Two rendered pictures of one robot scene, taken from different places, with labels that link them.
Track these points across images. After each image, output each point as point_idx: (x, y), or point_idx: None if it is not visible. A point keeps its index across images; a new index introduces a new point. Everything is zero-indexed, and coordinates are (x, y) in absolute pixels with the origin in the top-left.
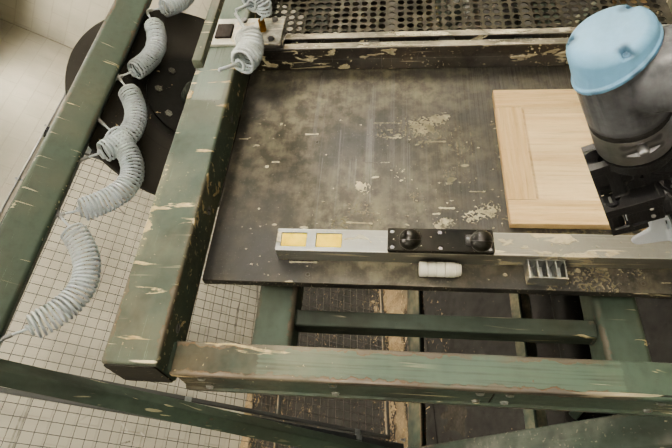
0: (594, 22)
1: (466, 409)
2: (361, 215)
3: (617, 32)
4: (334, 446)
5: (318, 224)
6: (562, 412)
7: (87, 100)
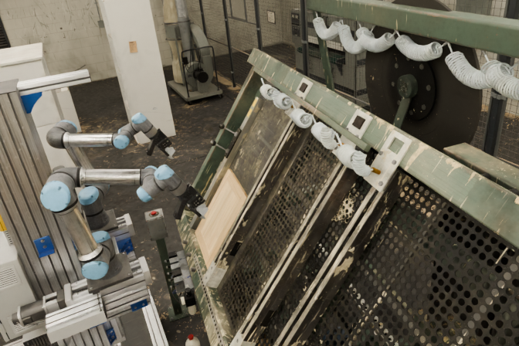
0: (137, 116)
1: (432, 263)
2: (254, 128)
3: (134, 116)
4: None
5: (260, 113)
6: (363, 277)
7: (375, 16)
